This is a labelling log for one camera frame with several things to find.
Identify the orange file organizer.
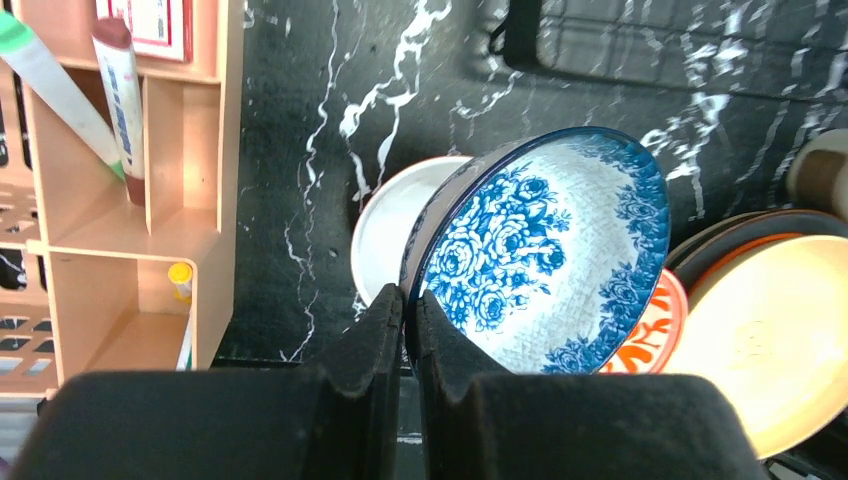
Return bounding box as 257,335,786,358
1,64,58,399

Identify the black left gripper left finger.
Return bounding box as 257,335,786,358
9,284,403,479

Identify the yellow plate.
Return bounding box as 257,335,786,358
665,209,847,458

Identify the red capped marker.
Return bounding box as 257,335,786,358
92,17,146,206

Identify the blue floral bowl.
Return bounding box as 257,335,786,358
398,126,671,374

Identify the black wire dish rack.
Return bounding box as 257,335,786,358
488,1,847,104

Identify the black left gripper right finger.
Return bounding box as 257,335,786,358
405,293,765,479

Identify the white bowl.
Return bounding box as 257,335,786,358
350,156,470,306

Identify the stainless steel cup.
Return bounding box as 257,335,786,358
786,128,847,220

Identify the orange patterned bowl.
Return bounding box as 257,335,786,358
600,269,689,374

